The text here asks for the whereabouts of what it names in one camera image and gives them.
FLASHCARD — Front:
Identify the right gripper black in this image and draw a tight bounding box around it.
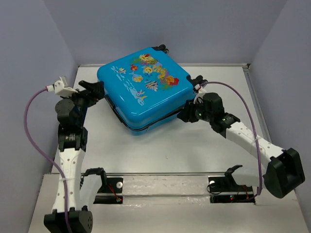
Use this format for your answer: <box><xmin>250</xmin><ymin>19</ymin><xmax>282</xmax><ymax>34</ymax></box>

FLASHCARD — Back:
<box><xmin>177</xmin><ymin>98</ymin><xmax>214</xmax><ymax>122</ymax></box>

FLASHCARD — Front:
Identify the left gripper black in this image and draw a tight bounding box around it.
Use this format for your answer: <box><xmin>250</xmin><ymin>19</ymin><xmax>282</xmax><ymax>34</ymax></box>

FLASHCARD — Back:
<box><xmin>62</xmin><ymin>80</ymin><xmax>105</xmax><ymax>125</ymax></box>

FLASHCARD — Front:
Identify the blue hard-shell suitcase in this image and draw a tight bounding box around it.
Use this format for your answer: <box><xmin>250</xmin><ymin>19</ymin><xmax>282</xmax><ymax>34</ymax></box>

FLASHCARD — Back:
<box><xmin>97</xmin><ymin>44</ymin><xmax>197</xmax><ymax>135</ymax></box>

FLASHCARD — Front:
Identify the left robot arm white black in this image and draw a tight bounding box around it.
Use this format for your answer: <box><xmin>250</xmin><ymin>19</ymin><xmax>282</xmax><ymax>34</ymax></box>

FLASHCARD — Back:
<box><xmin>44</xmin><ymin>77</ymin><xmax>107</xmax><ymax>233</ymax></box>

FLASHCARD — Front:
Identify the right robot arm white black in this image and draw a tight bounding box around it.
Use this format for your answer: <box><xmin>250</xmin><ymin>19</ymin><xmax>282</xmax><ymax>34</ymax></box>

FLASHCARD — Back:
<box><xmin>177</xmin><ymin>93</ymin><xmax>306</xmax><ymax>199</ymax></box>

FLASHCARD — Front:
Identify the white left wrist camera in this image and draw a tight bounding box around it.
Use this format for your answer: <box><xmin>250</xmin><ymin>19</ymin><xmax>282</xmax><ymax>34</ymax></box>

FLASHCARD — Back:
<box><xmin>46</xmin><ymin>76</ymin><xmax>78</xmax><ymax>98</ymax></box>

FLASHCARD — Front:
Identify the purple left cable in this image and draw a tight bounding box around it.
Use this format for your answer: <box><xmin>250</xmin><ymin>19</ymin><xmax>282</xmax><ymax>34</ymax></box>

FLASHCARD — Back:
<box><xmin>23</xmin><ymin>87</ymin><xmax>72</xmax><ymax>233</ymax></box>

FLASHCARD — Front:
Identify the purple cable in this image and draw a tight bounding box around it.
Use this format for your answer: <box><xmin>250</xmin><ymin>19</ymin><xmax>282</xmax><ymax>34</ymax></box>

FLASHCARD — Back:
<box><xmin>23</xmin><ymin>87</ymin><xmax>72</xmax><ymax>233</ymax></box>
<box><xmin>194</xmin><ymin>81</ymin><xmax>263</xmax><ymax>201</ymax></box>

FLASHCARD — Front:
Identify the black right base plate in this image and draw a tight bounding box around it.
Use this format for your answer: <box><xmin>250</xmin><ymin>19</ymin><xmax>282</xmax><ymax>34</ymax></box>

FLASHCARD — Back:
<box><xmin>207</xmin><ymin>177</ymin><xmax>256</xmax><ymax>204</ymax></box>

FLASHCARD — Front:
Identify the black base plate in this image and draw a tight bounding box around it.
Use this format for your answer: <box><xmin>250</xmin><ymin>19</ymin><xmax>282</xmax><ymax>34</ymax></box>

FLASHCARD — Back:
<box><xmin>207</xmin><ymin>177</ymin><xmax>256</xmax><ymax>204</ymax></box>
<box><xmin>94</xmin><ymin>177</ymin><xmax>123</xmax><ymax>204</ymax></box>

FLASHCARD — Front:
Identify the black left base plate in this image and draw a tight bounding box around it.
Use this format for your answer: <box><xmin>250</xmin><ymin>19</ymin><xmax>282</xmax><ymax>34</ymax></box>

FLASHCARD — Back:
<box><xmin>94</xmin><ymin>177</ymin><xmax>123</xmax><ymax>204</ymax></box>

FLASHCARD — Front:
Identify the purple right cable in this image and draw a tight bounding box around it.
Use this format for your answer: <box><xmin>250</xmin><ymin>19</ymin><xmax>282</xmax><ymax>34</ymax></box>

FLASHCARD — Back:
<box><xmin>194</xmin><ymin>81</ymin><xmax>263</xmax><ymax>201</ymax></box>

